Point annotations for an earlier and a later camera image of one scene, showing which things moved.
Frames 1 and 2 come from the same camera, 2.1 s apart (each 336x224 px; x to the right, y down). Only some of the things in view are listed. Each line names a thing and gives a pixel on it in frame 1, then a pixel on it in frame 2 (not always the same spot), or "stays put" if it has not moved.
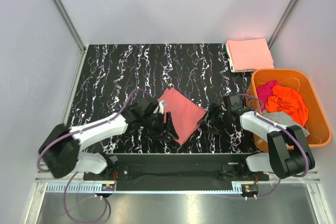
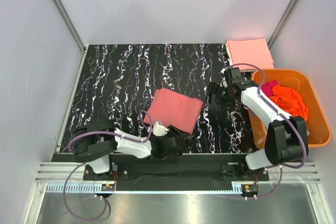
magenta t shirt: [265, 90] stays put
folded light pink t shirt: [248, 54] stays put
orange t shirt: [286, 99] stays put
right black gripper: [215, 116] to [213, 97]
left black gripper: [159, 123] to [182, 135]
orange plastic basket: [317, 125] stays put
